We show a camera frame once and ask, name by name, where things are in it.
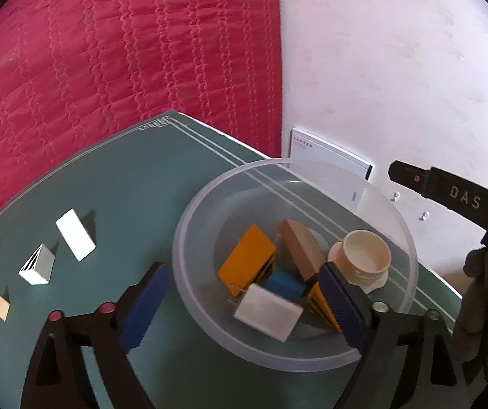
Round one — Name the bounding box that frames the white striped wedge block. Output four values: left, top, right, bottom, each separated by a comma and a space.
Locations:
18, 244, 56, 286
55, 208, 98, 262

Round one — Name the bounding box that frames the person's right hand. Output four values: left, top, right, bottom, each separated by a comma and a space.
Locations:
453, 247, 488, 376

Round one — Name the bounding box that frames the large orange striped wedge block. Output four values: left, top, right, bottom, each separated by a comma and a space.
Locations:
217, 224, 277, 298

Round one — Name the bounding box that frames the blue wedge block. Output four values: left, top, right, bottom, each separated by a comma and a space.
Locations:
264, 269, 308, 305

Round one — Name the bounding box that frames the red quilted blanket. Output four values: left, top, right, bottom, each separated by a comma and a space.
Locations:
0, 0, 285, 231

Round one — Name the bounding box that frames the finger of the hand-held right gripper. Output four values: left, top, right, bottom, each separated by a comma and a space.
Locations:
389, 161, 431, 199

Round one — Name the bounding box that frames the clear plastic bowl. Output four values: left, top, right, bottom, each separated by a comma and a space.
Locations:
172, 157, 419, 372

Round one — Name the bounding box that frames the brown rectangular wooden block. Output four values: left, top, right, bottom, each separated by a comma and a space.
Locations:
278, 220, 326, 284

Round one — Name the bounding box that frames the small orange striped wedge block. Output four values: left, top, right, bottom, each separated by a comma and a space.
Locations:
304, 283, 342, 333

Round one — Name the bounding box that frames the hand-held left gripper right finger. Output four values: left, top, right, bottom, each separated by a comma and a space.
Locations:
317, 262, 460, 409

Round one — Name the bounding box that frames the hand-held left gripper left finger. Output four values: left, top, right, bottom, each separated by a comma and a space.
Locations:
21, 262, 171, 409

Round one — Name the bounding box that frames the plain white wedge block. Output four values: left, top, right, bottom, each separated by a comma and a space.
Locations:
233, 283, 304, 342

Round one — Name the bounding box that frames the white plastic jar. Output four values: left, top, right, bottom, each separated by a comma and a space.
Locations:
328, 230, 393, 294

